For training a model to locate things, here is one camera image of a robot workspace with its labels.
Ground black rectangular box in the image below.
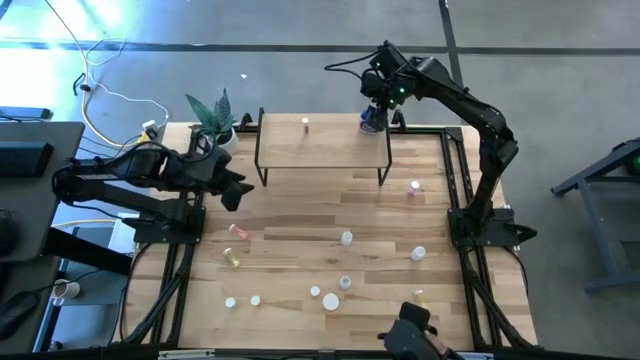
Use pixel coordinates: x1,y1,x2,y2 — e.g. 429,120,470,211
0,141,55,177

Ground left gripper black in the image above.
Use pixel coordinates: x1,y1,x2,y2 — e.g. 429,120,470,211
187,147,255,211

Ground black flat device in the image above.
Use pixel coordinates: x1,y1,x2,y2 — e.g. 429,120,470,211
0,106,53,121

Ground black computer mouse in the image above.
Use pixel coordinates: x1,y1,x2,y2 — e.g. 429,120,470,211
0,291,40,341

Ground black floor cable clip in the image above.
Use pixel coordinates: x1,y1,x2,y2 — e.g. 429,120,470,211
72,72,95,97

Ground white paper cup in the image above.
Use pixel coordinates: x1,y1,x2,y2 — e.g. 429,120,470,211
52,279,81,301

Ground white floor cable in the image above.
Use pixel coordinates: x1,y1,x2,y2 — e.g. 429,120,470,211
43,0,171,149

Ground dark grey desk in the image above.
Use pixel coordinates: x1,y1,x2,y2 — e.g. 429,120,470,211
0,121,86,264

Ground green plant white pot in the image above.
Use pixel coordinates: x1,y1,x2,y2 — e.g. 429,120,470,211
185,88,240,157

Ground wooden shelf black metal legs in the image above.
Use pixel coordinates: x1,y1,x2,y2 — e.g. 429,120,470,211
253,107,394,187

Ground blue grey metal cart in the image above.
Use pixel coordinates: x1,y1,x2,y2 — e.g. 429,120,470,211
551,137,640,294

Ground white floor box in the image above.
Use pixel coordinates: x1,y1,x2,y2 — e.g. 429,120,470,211
108,212,142,254

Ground black aluminium table frame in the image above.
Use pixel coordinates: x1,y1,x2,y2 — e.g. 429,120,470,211
117,119,539,359

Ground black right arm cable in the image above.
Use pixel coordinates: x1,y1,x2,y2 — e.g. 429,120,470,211
323,49,381,81

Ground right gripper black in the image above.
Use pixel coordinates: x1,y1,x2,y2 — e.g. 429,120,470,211
360,69,404,132

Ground black diagonal support beam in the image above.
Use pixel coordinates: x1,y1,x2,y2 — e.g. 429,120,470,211
42,227,135,276

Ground yellow floor cable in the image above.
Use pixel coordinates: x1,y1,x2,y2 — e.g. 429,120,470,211
51,218,119,230

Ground blue object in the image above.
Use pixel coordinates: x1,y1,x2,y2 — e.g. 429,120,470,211
359,107,387,135

